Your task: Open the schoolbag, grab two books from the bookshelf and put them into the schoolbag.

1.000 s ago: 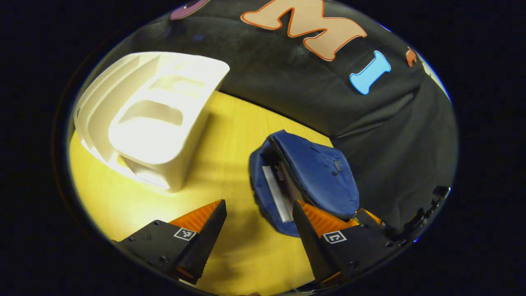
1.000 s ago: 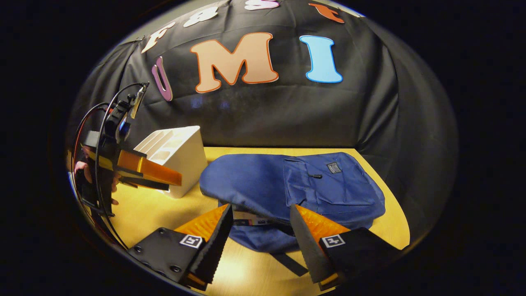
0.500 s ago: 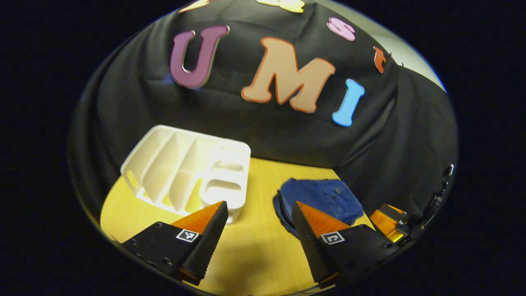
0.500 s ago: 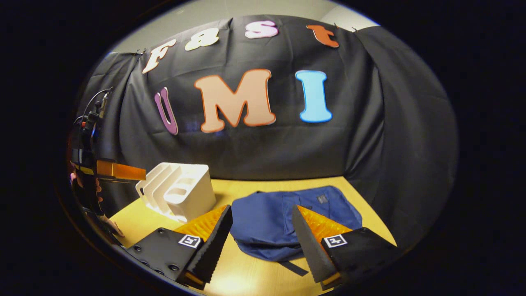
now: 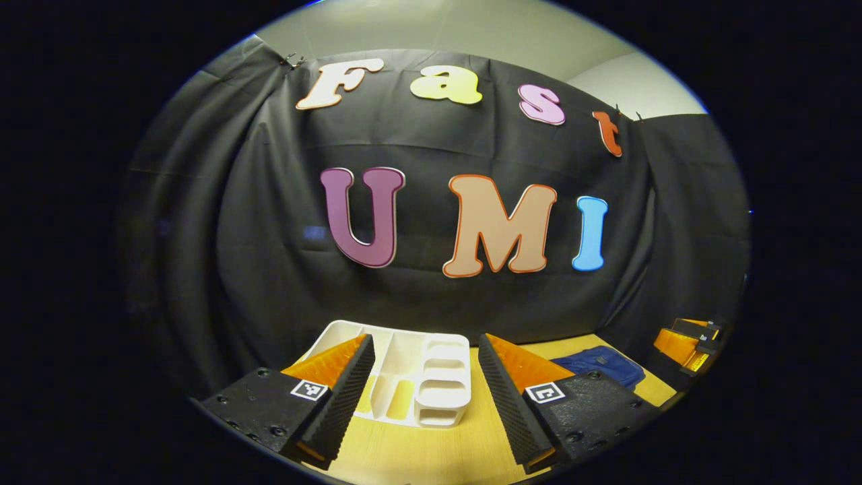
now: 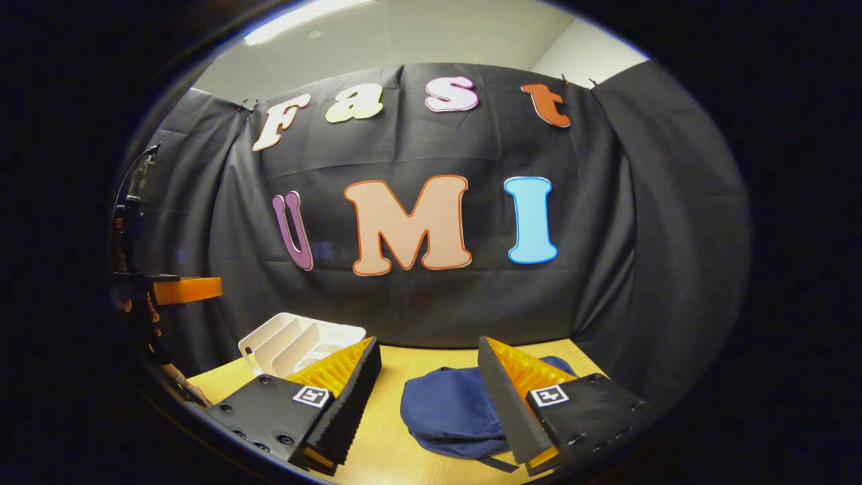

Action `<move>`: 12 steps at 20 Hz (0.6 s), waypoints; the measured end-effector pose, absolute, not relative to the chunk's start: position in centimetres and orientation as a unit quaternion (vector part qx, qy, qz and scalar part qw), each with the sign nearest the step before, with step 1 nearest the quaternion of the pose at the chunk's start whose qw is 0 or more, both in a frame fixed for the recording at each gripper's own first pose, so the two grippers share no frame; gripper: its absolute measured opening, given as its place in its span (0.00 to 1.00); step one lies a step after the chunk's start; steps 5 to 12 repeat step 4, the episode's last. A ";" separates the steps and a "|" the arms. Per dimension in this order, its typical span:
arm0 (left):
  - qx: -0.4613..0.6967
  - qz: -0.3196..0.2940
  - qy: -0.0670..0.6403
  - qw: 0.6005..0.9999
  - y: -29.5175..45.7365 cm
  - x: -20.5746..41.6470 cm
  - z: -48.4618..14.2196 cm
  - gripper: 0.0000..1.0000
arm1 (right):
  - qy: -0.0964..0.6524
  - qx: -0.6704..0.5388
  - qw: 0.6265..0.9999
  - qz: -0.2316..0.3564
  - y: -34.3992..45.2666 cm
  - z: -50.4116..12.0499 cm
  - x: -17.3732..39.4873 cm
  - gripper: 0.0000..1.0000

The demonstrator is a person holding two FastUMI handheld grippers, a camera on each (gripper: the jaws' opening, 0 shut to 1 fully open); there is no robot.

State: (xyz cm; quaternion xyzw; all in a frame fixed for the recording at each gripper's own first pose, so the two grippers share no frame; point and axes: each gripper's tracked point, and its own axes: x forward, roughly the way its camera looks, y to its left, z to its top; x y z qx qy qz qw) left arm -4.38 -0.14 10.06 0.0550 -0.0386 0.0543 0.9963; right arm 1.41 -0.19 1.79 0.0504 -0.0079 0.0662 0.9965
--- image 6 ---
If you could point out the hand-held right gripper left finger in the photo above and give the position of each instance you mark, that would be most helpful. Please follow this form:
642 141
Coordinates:
347 411

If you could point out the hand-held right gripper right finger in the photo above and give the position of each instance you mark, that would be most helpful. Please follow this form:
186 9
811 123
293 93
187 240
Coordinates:
508 411

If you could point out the metal binder clip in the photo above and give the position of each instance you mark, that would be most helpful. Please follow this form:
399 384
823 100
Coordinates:
592 83
246 105

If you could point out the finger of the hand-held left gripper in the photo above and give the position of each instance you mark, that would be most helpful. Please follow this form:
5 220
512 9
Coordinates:
192 289

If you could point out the blue schoolbag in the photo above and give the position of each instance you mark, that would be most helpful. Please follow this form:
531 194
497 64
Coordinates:
444 411

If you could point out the black backdrop cloth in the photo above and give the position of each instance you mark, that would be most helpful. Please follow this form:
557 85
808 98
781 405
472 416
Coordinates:
606 236

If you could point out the white plastic bookshelf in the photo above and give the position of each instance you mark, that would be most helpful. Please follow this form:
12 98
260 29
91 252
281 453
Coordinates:
283 343

